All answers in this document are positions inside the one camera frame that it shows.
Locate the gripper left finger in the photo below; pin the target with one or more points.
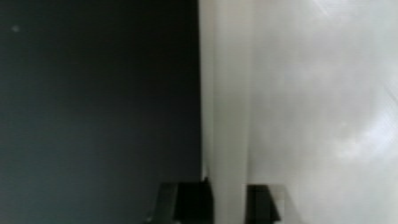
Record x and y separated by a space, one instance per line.
183 204

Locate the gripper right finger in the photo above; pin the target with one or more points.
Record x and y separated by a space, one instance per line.
269 206

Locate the white desk top tray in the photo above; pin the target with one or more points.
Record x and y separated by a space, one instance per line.
299 76

